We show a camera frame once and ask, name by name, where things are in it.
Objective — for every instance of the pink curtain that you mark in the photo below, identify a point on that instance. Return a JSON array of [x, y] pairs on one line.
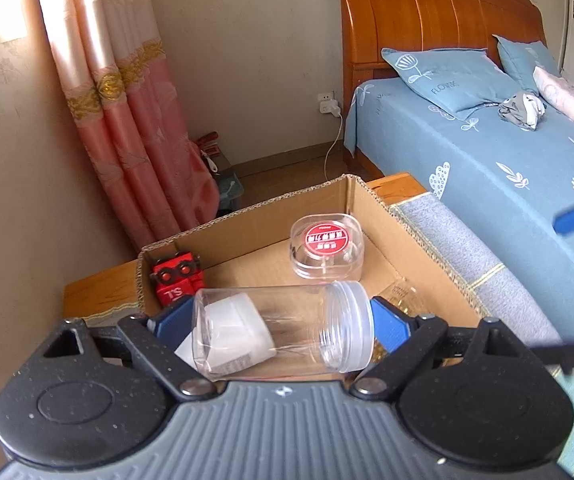
[[114, 75]]

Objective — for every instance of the white plastic bottle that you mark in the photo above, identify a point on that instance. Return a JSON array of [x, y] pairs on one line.
[[228, 336]]

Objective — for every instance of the white pink pillow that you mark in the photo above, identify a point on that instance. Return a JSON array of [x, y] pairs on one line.
[[558, 92]]

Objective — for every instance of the floor storage bin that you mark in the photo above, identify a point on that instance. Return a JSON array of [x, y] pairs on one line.
[[229, 186]]

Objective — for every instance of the wooden bed headboard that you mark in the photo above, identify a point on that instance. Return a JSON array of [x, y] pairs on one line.
[[368, 26]]

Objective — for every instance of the blue pillow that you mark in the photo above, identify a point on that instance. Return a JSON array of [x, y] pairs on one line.
[[519, 60], [457, 80]]

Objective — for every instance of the red toy car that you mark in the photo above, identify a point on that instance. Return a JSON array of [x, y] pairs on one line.
[[177, 277]]

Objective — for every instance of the large clear plastic jar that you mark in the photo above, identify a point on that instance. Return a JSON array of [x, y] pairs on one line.
[[318, 329]]

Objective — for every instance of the crumpled grey cloth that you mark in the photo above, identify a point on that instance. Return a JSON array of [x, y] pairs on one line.
[[524, 110]]

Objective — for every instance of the open cardboard box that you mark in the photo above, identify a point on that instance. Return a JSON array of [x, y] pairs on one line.
[[250, 248]]

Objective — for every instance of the white wall socket charger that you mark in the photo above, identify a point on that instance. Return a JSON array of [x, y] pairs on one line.
[[328, 105]]

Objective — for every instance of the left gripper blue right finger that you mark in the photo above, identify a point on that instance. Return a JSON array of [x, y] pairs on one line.
[[403, 348]]

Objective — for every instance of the blue pillow near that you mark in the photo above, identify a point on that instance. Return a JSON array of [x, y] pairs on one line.
[[457, 80]]

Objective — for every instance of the grey green checked blanket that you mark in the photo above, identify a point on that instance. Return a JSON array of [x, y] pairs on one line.
[[480, 275]]

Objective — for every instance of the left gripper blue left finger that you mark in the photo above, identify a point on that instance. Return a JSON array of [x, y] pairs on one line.
[[152, 343]]

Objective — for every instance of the blue pillow far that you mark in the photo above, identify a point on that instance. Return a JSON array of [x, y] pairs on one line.
[[519, 60]]

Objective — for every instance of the clear jar red label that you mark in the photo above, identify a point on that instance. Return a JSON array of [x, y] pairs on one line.
[[327, 247]]

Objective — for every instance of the clear bottle yellow capsules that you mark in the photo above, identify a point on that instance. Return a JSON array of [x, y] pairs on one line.
[[402, 299]]

